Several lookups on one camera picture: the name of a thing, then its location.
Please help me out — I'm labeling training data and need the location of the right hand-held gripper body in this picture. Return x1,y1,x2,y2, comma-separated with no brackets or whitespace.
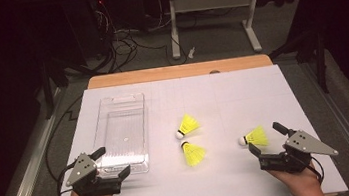
256,126,341,178

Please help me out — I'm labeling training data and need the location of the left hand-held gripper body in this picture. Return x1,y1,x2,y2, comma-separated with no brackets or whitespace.
62,148,125,196

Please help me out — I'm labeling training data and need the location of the yellow shuttlecock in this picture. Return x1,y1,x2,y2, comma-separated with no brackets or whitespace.
173,111,203,141
236,124,271,150
180,138,209,168

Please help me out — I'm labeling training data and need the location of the clear plastic container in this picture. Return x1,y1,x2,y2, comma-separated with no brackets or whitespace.
86,92,154,180

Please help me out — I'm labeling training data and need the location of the person's right hand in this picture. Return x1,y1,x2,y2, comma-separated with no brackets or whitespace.
266,160,323,196

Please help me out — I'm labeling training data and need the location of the white board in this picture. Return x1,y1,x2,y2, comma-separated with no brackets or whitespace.
36,58,349,196

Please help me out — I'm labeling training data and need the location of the dark metal stand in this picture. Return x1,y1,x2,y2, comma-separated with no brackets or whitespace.
38,54,75,120
267,27,332,100

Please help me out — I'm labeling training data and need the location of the wooden table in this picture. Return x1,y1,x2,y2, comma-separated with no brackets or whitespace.
73,47,340,196

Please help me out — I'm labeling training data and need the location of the small white floor object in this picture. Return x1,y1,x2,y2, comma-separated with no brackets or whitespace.
186,45,198,60

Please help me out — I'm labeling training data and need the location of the white metal stand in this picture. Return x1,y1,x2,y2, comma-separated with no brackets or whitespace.
165,0,270,63

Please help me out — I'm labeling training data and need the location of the right hand-held gripper cable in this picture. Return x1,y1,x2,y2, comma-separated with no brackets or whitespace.
304,154,326,186

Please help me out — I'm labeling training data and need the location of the hand-held gripper cable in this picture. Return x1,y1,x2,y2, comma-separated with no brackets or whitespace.
304,154,326,186
53,161,83,196

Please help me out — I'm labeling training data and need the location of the left hand-held gripper cable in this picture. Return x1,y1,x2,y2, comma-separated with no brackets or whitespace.
53,161,83,196

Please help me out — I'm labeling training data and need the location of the long black floor cable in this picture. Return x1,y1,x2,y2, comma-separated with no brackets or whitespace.
37,94,94,187

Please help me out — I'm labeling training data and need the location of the tangle of floor cables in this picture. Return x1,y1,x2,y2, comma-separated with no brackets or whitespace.
93,0,189,75

